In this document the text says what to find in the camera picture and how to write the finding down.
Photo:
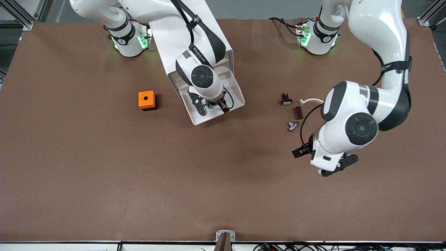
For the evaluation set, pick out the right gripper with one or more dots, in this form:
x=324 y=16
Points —
x=218 y=104

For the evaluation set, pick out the aluminium frame profile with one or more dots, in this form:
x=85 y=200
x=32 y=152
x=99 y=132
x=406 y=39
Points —
x=430 y=15
x=17 y=14

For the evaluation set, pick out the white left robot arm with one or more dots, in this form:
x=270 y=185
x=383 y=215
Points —
x=376 y=35

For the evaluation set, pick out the white table edge rail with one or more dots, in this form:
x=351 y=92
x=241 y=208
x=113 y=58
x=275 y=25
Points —
x=52 y=246

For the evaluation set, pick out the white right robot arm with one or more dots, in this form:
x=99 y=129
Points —
x=163 y=10

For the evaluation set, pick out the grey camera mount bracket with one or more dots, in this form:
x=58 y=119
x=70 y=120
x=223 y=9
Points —
x=225 y=237

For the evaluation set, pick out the white curved bracket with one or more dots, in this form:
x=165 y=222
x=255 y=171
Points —
x=310 y=101

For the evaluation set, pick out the black button with white face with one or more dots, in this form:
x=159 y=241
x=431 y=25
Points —
x=286 y=101

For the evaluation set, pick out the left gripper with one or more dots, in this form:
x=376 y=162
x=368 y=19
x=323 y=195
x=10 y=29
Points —
x=304 y=150

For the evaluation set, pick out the orange box with hole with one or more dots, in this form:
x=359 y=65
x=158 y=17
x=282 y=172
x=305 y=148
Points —
x=142 y=101

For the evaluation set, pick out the brown terminal block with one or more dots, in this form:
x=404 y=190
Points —
x=298 y=113

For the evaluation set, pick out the small silver purple connector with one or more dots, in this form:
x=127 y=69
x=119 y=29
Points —
x=293 y=126

